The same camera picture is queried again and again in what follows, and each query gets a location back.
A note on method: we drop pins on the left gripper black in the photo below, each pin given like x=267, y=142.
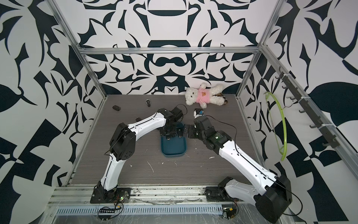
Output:
x=164, y=132

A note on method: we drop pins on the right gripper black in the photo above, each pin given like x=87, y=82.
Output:
x=192, y=127

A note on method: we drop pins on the dark teal storage box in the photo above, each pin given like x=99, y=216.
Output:
x=174, y=147

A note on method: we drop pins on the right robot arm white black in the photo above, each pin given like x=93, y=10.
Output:
x=269, y=193

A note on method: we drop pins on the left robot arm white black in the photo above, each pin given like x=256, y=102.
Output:
x=123, y=143

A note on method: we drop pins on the black connector box right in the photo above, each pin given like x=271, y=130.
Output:
x=229, y=212

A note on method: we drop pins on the black connector box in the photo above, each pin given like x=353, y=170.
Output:
x=106, y=213
x=229, y=212

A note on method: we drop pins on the black connector box left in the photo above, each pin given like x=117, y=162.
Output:
x=106, y=213

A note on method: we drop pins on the white teddy bear pink shirt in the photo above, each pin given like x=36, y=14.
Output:
x=204, y=95

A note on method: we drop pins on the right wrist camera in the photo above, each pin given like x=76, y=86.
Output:
x=198, y=112

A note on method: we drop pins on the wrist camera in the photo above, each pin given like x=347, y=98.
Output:
x=198, y=112
x=177, y=114

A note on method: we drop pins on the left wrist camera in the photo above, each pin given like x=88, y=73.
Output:
x=177, y=114

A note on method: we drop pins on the car key with metal ring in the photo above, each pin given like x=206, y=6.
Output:
x=148, y=102

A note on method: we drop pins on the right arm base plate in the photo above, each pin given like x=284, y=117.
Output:
x=218, y=194

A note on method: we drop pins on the green hoop on wall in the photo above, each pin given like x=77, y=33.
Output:
x=283, y=148

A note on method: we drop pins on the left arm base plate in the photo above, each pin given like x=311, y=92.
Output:
x=99, y=195

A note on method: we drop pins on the black hook rail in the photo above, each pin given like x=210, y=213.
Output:
x=309, y=108

